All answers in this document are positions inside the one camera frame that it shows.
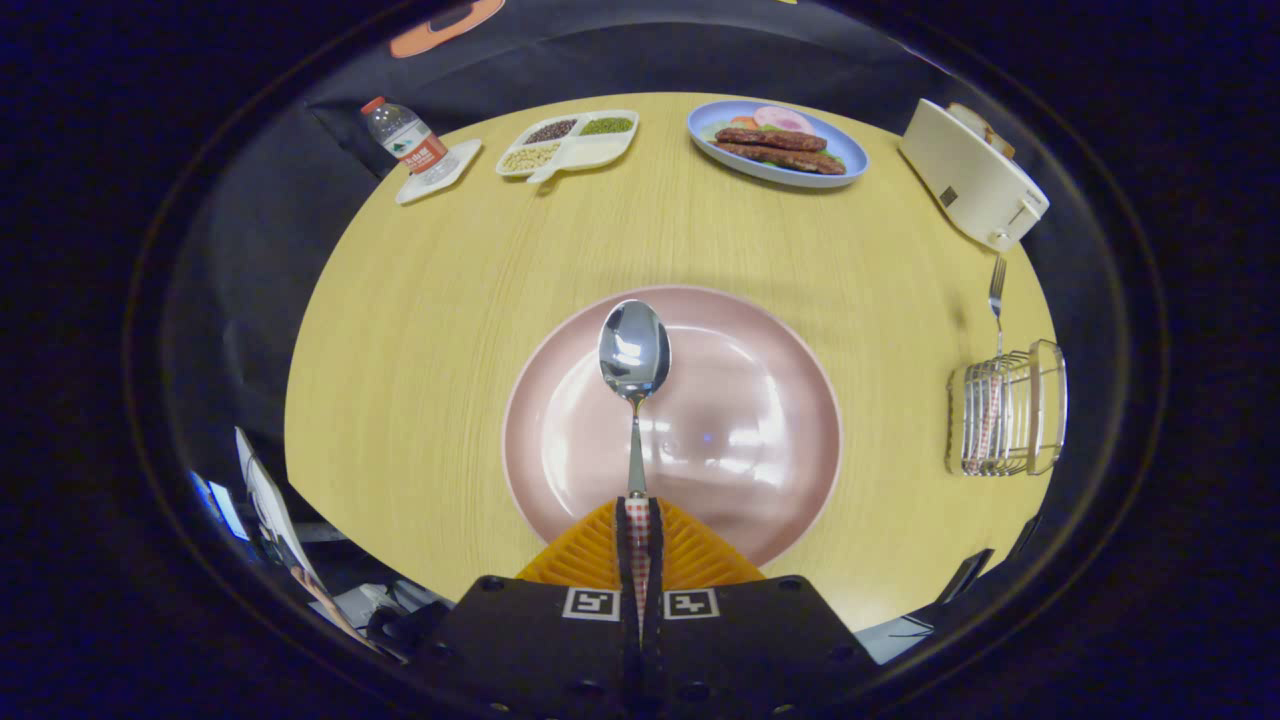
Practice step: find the clear plastic water bottle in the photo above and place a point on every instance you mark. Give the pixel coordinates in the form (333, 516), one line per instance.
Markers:
(410, 140)

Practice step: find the white square coaster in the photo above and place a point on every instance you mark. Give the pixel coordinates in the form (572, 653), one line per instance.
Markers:
(440, 178)

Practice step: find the toast bread slice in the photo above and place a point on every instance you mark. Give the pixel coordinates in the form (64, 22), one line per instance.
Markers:
(985, 128)

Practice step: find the white toaster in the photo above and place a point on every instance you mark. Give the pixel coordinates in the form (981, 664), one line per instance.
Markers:
(970, 185)

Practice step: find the brown grilled sausage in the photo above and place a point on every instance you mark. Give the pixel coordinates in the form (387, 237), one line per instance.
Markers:
(785, 158)
(770, 139)

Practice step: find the white divided bean tray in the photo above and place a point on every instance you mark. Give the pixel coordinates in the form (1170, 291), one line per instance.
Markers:
(600, 150)

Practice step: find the blue plate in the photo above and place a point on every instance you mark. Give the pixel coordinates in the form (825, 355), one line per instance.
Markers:
(850, 155)

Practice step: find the black backdrop cloth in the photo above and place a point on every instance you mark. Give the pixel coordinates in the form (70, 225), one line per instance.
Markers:
(250, 250)

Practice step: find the black box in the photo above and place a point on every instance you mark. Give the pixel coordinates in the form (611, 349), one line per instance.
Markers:
(965, 578)

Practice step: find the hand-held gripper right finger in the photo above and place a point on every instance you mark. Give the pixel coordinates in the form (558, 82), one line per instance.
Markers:
(750, 640)

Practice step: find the pink plate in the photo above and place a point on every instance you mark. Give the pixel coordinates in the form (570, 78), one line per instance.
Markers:
(740, 430)

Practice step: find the pink ham slice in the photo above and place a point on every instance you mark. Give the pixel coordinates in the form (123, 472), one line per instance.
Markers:
(782, 118)

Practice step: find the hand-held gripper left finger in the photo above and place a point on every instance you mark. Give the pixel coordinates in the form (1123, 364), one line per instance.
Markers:
(540, 640)

